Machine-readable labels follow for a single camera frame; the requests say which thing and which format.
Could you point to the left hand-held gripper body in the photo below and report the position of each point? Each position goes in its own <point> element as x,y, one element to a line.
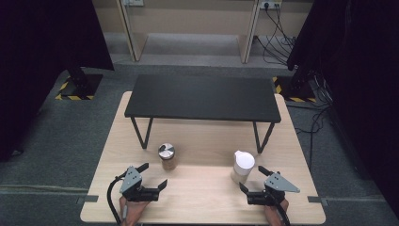
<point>131,183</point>

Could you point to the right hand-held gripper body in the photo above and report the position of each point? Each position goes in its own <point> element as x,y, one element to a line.
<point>277,183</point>

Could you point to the glass seasoning jar white lid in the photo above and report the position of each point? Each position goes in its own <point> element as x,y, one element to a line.
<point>243,166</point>

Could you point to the brown spice jar metal lid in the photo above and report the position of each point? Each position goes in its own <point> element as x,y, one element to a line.
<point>167,158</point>

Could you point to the black shelf rack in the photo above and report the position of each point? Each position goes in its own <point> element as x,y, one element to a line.
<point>204,97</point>

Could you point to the person's left hand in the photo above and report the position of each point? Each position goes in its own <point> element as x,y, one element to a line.
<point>133,212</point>

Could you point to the person's right hand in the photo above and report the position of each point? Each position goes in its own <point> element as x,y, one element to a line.
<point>273,216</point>

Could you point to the black stand base striped tape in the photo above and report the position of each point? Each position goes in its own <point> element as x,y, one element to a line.
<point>293,91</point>
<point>81,88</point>

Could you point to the black curtain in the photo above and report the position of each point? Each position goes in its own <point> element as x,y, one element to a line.
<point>360,62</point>
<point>47,47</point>

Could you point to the beige desk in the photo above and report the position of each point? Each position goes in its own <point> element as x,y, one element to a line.
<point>191,19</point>

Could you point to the white wall socket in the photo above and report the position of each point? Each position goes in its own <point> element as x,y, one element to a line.
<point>270,3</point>
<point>134,2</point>

